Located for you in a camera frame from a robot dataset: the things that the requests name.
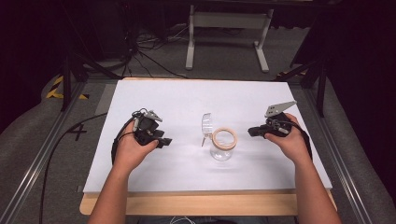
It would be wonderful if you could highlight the person's left hand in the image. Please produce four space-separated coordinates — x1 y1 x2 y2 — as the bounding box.
113 128 160 173

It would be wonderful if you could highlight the bundle of floor cables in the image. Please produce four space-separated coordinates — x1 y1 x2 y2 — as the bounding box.
124 22 191 52

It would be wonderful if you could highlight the glass jar with hinged lid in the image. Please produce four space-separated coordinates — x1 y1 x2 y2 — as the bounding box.
201 112 239 162

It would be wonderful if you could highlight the thin white cable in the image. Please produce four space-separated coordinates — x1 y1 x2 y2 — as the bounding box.
169 216 198 224

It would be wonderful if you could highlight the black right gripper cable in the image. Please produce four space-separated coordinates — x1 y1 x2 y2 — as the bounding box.
290 120 314 161

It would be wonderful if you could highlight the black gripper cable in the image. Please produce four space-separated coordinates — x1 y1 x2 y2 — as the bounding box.
38 111 138 224
290 120 314 161

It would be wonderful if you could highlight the white board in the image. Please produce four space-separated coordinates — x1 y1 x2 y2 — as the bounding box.
82 79 333 194

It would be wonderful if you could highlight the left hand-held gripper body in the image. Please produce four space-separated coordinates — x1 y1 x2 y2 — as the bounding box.
131 107 166 147

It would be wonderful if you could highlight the person's dark clothing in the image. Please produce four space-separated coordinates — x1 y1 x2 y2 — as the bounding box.
135 215 297 224

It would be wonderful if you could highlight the black tripod stand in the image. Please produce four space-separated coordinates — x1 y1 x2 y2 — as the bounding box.
273 55 332 119
59 50 123 113

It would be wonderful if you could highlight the wooden table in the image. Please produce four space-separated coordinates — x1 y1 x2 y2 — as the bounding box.
78 76 338 217

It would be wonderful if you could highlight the white metal table frame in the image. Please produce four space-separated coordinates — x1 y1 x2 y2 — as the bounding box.
185 4 276 75

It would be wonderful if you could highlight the person's right hand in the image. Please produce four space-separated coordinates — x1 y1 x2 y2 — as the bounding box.
264 112 313 165

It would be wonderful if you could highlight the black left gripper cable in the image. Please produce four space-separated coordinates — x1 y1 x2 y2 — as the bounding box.
38 111 138 224

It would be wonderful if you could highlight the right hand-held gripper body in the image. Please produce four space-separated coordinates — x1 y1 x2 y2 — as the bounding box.
263 100 299 138

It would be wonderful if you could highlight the black floor cable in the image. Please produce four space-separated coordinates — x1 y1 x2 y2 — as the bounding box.
135 49 189 80

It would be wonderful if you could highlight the yellow black floor tape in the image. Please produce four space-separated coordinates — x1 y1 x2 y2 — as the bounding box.
45 75 91 101

